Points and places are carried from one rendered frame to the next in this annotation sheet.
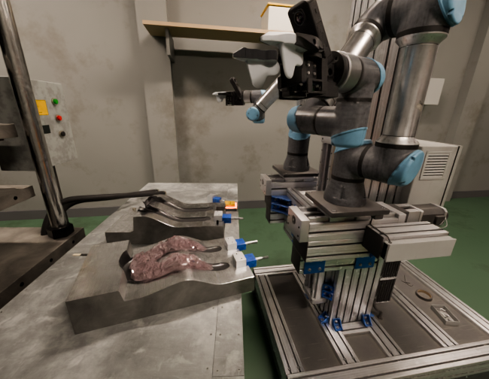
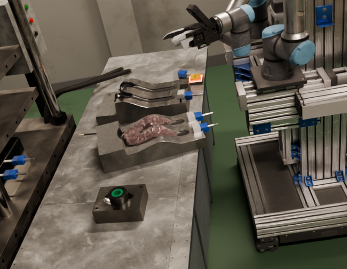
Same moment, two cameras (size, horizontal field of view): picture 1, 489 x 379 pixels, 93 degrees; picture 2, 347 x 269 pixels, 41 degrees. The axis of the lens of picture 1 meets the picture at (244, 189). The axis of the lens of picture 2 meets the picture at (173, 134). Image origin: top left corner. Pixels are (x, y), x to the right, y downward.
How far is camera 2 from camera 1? 1.44 m
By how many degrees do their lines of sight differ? 20
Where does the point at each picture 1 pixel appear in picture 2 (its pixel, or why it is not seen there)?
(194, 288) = (166, 146)
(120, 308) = (126, 159)
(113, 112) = not seen: outside the picture
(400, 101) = (285, 10)
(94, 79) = not seen: outside the picture
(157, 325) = (148, 167)
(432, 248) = (340, 106)
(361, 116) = (241, 41)
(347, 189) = (273, 67)
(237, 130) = not seen: outside the picture
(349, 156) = (268, 44)
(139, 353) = (141, 178)
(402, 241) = (314, 103)
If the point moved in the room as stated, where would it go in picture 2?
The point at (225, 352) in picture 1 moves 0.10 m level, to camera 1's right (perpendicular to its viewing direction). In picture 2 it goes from (186, 175) to (208, 174)
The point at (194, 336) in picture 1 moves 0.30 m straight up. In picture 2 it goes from (169, 170) to (156, 115)
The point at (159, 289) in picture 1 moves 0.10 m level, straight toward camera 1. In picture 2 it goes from (146, 148) to (150, 159)
